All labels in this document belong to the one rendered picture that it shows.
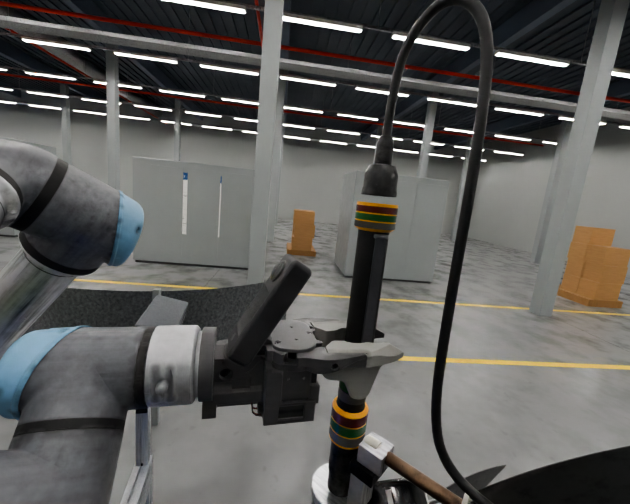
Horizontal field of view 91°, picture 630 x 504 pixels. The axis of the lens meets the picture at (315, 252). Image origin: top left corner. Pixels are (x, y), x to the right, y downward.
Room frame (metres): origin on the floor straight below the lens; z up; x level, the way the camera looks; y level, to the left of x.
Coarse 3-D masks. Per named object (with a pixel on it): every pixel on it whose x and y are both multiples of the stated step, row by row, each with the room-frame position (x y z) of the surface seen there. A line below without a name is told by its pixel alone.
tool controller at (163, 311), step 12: (156, 300) 0.97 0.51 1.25; (168, 300) 1.01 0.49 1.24; (180, 300) 1.04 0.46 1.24; (144, 312) 0.87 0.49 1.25; (156, 312) 0.89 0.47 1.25; (168, 312) 0.92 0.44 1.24; (180, 312) 0.95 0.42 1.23; (144, 324) 0.80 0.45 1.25; (156, 324) 0.82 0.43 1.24; (168, 324) 0.84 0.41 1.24; (180, 324) 0.90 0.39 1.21
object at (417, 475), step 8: (392, 456) 0.29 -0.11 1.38; (392, 464) 0.29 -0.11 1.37; (400, 464) 0.28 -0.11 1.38; (408, 464) 0.28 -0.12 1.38; (400, 472) 0.28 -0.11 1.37; (408, 472) 0.28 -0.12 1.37; (416, 472) 0.27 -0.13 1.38; (408, 480) 0.28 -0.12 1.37; (416, 480) 0.27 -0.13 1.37; (424, 480) 0.27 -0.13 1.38; (432, 480) 0.27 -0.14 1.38; (424, 488) 0.26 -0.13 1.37; (432, 488) 0.26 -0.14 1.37; (440, 488) 0.26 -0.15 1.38; (432, 496) 0.26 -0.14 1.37; (440, 496) 0.25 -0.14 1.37; (448, 496) 0.25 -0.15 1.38; (456, 496) 0.25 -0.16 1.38
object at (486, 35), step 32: (448, 0) 0.30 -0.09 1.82; (416, 32) 0.32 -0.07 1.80; (480, 32) 0.28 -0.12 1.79; (480, 64) 0.28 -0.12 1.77; (480, 96) 0.27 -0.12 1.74; (384, 128) 0.33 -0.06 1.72; (480, 128) 0.27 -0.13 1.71; (480, 160) 0.27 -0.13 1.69; (448, 288) 0.27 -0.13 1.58; (448, 320) 0.27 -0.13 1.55
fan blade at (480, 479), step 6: (492, 468) 0.54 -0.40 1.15; (498, 468) 0.55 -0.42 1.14; (474, 474) 0.51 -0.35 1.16; (480, 474) 0.52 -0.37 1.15; (486, 474) 0.53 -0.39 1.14; (492, 474) 0.55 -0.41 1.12; (468, 480) 0.50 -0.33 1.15; (474, 480) 0.52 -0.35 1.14; (480, 480) 0.53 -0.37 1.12; (486, 480) 0.55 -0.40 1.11; (450, 486) 0.47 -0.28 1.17; (456, 486) 0.48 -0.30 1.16; (474, 486) 0.53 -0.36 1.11; (480, 486) 0.54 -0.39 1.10; (456, 492) 0.48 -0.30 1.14; (462, 492) 0.50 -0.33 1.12; (462, 498) 0.51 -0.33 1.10
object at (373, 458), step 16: (368, 448) 0.30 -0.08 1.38; (384, 448) 0.30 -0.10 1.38; (352, 464) 0.30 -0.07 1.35; (368, 464) 0.29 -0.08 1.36; (384, 464) 0.29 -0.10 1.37; (320, 480) 0.34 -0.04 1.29; (352, 480) 0.31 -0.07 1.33; (368, 480) 0.29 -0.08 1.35; (320, 496) 0.31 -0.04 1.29; (336, 496) 0.32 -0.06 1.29; (352, 496) 0.30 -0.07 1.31; (368, 496) 0.31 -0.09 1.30
